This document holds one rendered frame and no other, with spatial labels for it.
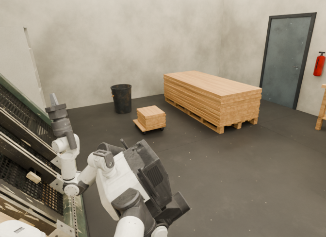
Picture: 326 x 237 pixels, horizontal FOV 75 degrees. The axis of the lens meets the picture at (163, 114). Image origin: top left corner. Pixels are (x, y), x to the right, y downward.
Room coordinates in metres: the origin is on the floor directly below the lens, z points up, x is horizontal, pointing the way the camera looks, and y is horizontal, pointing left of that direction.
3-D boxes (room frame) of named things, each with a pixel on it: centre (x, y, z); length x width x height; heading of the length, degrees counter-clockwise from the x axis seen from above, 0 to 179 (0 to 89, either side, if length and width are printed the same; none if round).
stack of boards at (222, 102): (5.03, -1.03, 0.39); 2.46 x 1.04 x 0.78; 25
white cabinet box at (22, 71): (4.16, 2.76, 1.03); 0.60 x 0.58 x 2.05; 25
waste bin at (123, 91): (5.19, 1.03, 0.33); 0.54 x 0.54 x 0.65
